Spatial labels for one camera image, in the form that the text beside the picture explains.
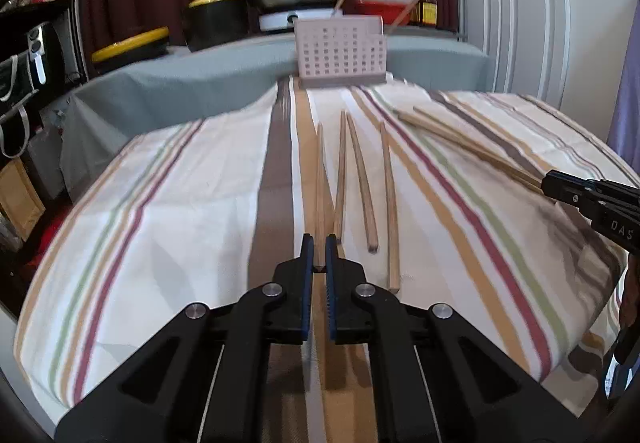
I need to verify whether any black shelf unit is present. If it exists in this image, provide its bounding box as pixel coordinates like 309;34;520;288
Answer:
0;0;83;124

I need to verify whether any red bowl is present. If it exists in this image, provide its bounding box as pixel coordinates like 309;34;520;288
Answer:
352;0;413;26

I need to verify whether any black air fryer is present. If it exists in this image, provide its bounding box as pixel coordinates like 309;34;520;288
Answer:
26;22;66;89

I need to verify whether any lavender cloth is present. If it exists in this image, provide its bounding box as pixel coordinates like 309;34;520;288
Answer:
607;16;640;164

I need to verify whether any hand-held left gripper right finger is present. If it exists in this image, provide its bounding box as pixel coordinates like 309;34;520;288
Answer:
324;233;587;443

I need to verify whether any white perforated utensil holder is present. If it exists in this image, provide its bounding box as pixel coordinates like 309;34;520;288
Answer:
294;16;388;88

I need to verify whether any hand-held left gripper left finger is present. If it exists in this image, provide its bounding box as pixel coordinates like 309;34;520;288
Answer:
54;233;316;443

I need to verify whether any white wardrobe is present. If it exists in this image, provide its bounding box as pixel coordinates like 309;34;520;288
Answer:
447;0;640;144

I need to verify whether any black bag with grey handles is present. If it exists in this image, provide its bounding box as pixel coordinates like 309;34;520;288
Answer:
0;53;36;159

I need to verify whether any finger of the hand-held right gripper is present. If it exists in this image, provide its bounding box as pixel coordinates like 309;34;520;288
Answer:
541;170;640;255
589;179;640;199

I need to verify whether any person's right forearm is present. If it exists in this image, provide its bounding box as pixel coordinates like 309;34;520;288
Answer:
619;260;640;329

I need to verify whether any black pot with yellow lid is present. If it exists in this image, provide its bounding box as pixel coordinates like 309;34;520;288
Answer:
182;0;249;53

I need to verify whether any white induction cooker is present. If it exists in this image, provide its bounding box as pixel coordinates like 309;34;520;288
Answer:
258;6;346;33

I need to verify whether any black pan with yellow lid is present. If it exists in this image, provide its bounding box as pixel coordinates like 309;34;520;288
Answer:
91;26;171;74

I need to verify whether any striped tablecloth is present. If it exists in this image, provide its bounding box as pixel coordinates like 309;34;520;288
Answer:
14;76;628;443

